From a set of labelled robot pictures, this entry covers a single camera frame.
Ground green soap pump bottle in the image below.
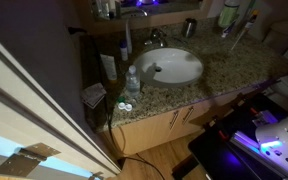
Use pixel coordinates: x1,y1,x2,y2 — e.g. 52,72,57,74
218,0,240,28

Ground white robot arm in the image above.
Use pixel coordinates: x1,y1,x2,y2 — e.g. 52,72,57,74
255,117,288,172

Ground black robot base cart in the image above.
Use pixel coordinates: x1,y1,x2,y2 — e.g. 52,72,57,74
172,94,288,180

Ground clear plastic water bottle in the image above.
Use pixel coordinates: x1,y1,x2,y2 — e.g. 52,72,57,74
125,65,140,98

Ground small white blue-cap bottle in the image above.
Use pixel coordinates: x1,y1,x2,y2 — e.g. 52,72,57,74
119,40,128,61

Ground contact lens case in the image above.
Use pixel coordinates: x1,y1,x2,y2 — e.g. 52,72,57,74
117,96,133,112

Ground white oval sink basin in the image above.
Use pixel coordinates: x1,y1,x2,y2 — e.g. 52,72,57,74
134,48,204,88

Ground white cream tube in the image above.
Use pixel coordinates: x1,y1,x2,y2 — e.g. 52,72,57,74
100,54,117,81

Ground white electric toothbrush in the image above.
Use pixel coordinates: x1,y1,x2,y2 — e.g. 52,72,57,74
125,19,133,54

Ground wooden vanity cabinet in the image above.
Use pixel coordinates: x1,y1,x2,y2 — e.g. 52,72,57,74
100,84,278,158

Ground chrome faucet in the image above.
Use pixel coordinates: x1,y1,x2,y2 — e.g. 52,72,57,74
144,28,167,47

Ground metal cup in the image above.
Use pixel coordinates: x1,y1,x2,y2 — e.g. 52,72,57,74
181,18,197,38

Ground wooden framed mirror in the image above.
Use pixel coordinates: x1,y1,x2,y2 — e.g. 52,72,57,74
73,0,215,36

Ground toothpaste tube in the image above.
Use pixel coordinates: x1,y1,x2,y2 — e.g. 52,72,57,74
221,20,236,38

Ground white door with hinges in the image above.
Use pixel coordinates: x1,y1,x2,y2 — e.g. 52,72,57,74
0,43,121,178

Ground orange cap spray can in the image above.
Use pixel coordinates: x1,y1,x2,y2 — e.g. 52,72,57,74
230,9,260,52

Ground black power cable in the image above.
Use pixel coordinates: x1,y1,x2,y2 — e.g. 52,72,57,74
67,27,167,180

